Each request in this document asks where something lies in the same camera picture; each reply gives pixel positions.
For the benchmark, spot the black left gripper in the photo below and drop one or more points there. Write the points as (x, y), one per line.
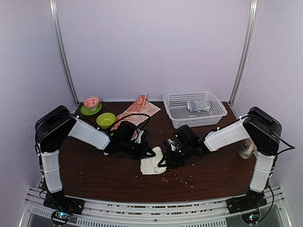
(142, 152)

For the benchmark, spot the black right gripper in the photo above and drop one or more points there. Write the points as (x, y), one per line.
(170, 160)

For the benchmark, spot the white towel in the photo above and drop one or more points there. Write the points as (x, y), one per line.
(149, 166)

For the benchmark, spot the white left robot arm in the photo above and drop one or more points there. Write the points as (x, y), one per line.
(53, 129)

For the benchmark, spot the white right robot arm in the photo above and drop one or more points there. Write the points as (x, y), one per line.
(260, 135)

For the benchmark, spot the orange patterned towel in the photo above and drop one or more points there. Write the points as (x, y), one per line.
(138, 112)

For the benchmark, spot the white plastic basket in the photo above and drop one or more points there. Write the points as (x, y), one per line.
(176, 108)

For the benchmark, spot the green bowl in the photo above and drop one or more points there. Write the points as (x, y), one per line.
(105, 120)

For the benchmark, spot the rolled grey towel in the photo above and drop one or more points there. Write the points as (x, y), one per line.
(196, 106)

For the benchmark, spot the red patterned bowl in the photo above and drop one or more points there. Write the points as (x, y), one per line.
(92, 102)

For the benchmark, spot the green plate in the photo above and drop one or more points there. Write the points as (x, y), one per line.
(89, 112)

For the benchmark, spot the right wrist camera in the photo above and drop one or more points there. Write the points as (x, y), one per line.
(186, 136)

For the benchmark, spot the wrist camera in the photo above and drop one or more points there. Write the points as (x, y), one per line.
(124, 133)
(186, 136)

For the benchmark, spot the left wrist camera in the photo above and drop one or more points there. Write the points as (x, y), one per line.
(124, 133)

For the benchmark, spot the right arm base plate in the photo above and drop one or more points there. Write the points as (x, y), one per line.
(244, 203)

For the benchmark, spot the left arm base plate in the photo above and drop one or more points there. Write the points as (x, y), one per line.
(67, 204)

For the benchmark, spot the aluminium front rail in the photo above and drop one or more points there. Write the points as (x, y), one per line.
(205, 213)

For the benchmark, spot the right aluminium post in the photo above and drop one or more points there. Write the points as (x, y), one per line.
(251, 24)

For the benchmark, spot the aluminium post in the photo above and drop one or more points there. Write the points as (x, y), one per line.
(62, 52)
(251, 24)

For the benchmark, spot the left aluminium post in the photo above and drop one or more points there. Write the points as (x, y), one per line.
(62, 52)

